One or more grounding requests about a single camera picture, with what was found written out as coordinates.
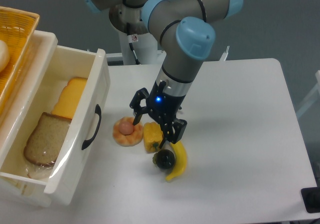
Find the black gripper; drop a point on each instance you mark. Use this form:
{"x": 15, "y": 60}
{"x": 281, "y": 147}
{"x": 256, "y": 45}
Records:
{"x": 162, "y": 105}

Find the black device at table edge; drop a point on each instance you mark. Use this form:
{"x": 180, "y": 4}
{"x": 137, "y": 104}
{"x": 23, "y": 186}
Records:
{"x": 311, "y": 199}

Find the white drawer cabinet frame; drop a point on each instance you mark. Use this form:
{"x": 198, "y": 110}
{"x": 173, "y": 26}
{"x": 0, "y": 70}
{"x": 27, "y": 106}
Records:
{"x": 30, "y": 66}

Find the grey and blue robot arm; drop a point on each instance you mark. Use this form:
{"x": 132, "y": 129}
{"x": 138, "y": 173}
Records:
{"x": 184, "y": 30}

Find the black drawer handle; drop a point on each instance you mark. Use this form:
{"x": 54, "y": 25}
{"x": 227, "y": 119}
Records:
{"x": 96, "y": 123}

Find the white plastic drawer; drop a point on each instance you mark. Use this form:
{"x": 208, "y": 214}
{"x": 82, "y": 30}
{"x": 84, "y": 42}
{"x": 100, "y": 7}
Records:
{"x": 67, "y": 63}

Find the yellow banana toy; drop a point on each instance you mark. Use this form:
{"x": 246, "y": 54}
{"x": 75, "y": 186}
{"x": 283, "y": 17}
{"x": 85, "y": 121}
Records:
{"x": 181, "y": 160}

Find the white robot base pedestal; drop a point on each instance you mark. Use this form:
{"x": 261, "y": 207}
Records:
{"x": 138, "y": 46}

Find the yellow woven basket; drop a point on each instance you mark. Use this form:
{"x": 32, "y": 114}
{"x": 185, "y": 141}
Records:
{"x": 16, "y": 28}

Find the yellow bell pepper toy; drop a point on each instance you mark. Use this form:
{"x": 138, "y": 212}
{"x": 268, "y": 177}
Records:
{"x": 152, "y": 137}

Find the white bun in basket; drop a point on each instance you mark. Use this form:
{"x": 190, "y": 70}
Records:
{"x": 4, "y": 55}

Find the brown bread slice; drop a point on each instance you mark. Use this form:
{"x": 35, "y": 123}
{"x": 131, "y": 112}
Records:
{"x": 45, "y": 142}

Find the fried egg bread toy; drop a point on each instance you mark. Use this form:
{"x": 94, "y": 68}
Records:
{"x": 126, "y": 134}

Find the yellow cake slice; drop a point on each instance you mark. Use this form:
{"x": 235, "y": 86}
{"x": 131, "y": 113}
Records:
{"x": 69, "y": 98}

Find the dark green round vegetable toy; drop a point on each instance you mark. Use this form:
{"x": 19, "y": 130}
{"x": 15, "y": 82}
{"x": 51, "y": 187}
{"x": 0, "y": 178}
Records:
{"x": 164, "y": 159}

